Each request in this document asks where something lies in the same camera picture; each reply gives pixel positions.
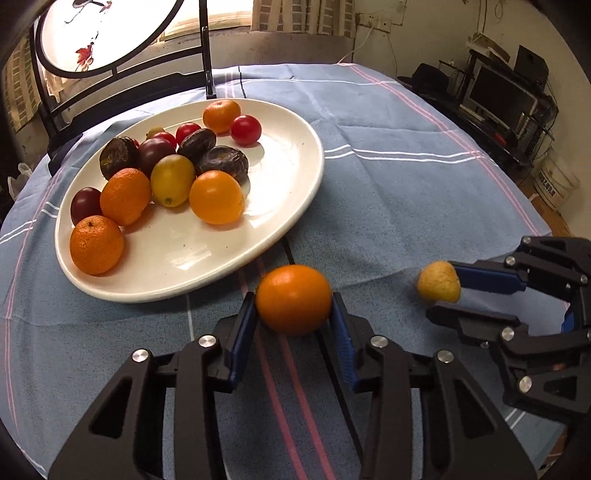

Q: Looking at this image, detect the white bucket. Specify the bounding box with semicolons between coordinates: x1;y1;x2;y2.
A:
533;147;580;210

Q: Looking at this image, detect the large wrinkled passion fruit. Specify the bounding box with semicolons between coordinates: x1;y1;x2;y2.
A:
99;137;140;181

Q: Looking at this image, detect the brick pattern curtain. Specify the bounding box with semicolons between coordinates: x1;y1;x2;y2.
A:
4;37;51;134
252;0;356;40

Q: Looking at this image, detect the black computer desk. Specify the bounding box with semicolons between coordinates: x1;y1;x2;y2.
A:
445;48;561;169

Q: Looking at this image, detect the white plastic bag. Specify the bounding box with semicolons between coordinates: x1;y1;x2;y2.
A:
8;162;34;201

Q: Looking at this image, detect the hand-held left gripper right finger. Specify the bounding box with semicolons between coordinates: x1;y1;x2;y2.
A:
330;292;539;480

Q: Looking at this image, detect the computer monitor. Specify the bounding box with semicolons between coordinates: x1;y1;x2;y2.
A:
464;62;541;127

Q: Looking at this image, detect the mandarin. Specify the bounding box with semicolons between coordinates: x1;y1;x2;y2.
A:
69;215;125;276
100;168;153;227
203;99;242;135

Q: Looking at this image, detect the yellow-orange citrus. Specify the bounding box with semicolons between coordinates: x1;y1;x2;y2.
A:
189;170;245;225

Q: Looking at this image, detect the cardboard box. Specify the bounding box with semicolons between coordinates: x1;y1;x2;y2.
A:
465;32;511;54

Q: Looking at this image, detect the black speaker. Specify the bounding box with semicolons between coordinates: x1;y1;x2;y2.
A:
515;45;550;86

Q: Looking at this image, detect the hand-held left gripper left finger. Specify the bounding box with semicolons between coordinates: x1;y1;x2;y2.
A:
46;291;258;480

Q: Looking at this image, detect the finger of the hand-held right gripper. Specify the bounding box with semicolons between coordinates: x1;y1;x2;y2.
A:
448;235;591;301
426;302;591;414

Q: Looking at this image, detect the wall socket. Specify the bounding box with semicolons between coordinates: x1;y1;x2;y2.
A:
359;13;392;32

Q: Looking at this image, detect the black chair with round back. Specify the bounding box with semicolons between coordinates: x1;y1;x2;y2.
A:
30;0;218;176

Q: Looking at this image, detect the yellow-green lime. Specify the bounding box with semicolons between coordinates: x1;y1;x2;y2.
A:
417;261;461;304

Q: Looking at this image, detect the white cable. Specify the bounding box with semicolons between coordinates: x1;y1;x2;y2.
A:
337;23;377;64

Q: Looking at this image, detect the smooth orange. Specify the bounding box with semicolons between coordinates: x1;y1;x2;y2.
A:
255;264;332;336

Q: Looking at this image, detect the black hat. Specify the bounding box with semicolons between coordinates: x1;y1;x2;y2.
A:
398;63;451;93

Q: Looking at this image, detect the yellow lemon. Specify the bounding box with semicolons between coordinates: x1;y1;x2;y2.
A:
150;154;197;208

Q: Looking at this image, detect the white oval plate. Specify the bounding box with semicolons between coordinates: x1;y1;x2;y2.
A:
54;98;325;304

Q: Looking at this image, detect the blue striped tablecloth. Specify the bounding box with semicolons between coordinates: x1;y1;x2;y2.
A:
0;63;566;480

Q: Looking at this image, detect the dark purple plum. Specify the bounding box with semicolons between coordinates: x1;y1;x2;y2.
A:
137;138;177;174
70;187;103;226

